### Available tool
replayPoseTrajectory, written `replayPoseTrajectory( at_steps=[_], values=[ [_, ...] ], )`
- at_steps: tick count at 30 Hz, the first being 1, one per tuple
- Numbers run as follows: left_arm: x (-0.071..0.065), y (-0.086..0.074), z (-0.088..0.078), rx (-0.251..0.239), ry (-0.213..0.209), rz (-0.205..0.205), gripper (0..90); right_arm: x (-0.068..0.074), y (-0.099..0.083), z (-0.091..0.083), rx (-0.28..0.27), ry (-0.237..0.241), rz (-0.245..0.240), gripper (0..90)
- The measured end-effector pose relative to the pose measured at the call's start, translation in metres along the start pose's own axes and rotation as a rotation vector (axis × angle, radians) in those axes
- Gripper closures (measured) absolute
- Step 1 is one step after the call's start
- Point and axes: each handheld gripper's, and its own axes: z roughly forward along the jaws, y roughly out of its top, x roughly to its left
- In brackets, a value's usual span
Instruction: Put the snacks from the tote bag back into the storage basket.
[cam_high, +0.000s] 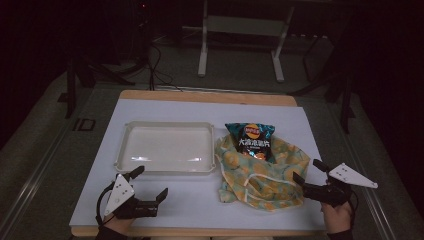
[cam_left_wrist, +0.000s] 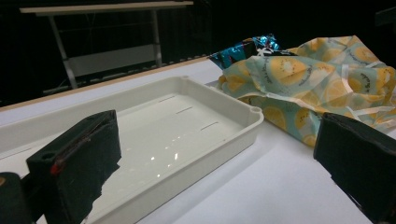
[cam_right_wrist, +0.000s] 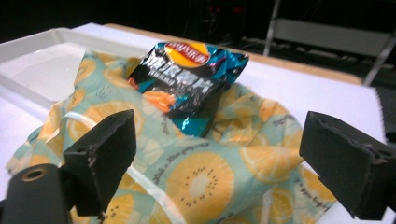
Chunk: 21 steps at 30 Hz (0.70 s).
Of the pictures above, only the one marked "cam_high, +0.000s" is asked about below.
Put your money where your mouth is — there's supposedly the white table mat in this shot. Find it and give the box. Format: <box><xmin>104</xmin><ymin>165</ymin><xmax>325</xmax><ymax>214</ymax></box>
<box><xmin>68</xmin><ymin>98</ymin><xmax>330</xmax><ymax>232</ymax></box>

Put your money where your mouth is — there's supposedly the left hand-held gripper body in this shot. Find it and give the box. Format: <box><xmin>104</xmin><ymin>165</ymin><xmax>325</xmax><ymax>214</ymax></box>
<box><xmin>103</xmin><ymin>172</ymin><xmax>160</xmax><ymax>220</ymax></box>

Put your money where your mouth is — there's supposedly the black floor plate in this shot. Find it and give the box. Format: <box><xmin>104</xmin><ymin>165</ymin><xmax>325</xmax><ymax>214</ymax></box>
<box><xmin>72</xmin><ymin>117</ymin><xmax>97</xmax><ymax>132</ymax></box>

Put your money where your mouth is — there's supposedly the black stand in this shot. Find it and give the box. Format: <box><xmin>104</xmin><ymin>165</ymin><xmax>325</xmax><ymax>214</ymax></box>
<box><xmin>287</xmin><ymin>33</ymin><xmax>357</xmax><ymax>135</ymax></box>
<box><xmin>57</xmin><ymin>55</ymin><xmax>136</xmax><ymax>120</ymax></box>

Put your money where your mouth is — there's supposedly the yellow green patterned drawstring bag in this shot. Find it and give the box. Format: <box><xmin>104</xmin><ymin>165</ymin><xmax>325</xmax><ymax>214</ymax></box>
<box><xmin>214</xmin><ymin>133</ymin><xmax>312</xmax><ymax>213</ymax></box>

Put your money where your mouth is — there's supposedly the white metal stand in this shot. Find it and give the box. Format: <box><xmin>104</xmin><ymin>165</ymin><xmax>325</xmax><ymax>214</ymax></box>
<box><xmin>197</xmin><ymin>0</ymin><xmax>296</xmax><ymax>84</ymax></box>

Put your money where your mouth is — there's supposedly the black tripod with red light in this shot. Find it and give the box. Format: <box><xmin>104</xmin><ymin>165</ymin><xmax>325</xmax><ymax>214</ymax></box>
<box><xmin>127</xmin><ymin>0</ymin><xmax>158</xmax><ymax>69</ymax></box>

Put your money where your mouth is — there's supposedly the black floor cable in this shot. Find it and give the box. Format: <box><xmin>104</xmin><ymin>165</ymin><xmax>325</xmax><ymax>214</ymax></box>
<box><xmin>145</xmin><ymin>43</ymin><xmax>185</xmax><ymax>93</ymax></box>

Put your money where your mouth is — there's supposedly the person's left hand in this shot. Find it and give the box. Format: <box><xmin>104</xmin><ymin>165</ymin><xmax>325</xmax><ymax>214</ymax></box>
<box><xmin>102</xmin><ymin>214</ymin><xmax>135</xmax><ymax>235</ymax></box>

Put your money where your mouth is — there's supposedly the dark teal chip bag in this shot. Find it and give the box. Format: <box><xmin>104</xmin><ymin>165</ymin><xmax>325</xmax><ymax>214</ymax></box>
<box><xmin>224</xmin><ymin>122</ymin><xmax>276</xmax><ymax>163</ymax></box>

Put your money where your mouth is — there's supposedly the person's right hand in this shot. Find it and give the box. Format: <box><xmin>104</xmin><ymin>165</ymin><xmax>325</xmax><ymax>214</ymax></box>
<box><xmin>320</xmin><ymin>200</ymin><xmax>354</xmax><ymax>235</ymax></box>

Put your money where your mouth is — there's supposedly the white plastic tray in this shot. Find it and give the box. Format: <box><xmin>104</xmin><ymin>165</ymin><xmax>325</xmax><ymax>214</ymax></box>
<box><xmin>113</xmin><ymin>120</ymin><xmax>217</xmax><ymax>177</ymax></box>

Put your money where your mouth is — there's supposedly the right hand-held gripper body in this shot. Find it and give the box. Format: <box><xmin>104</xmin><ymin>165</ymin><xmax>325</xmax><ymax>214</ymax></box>
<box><xmin>302</xmin><ymin>162</ymin><xmax>379</xmax><ymax>208</ymax></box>

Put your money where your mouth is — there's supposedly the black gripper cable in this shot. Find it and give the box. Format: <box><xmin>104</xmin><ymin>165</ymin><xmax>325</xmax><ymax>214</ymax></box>
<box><xmin>95</xmin><ymin>182</ymin><xmax>118</xmax><ymax>228</ymax></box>

